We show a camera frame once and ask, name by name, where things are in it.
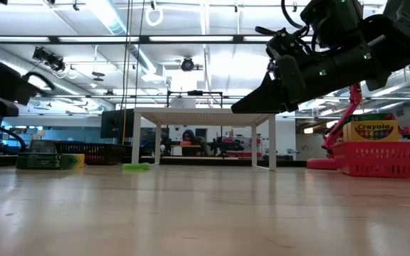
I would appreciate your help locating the yellow Crayola crayon box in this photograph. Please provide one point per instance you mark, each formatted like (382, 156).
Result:
(48, 161)
(372, 131)

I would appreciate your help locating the black background robot arm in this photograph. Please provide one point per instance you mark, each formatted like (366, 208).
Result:
(226, 145)

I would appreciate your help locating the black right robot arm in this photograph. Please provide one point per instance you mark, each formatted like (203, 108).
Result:
(400, 35)

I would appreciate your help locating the red desk lamp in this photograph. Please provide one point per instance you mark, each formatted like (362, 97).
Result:
(336, 135)

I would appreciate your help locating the white perforated metal shelf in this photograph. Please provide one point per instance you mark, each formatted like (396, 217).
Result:
(205, 115)

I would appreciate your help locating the person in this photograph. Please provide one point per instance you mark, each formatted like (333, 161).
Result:
(190, 140)

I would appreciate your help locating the red plastic basket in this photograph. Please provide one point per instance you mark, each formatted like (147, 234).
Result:
(379, 160)

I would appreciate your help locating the black monitor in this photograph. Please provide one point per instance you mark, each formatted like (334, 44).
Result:
(116, 123)

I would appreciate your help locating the black plastic basket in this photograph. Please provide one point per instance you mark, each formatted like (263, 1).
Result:
(94, 153)

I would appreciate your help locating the black ceiling camera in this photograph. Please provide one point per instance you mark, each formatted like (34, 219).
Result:
(187, 64)

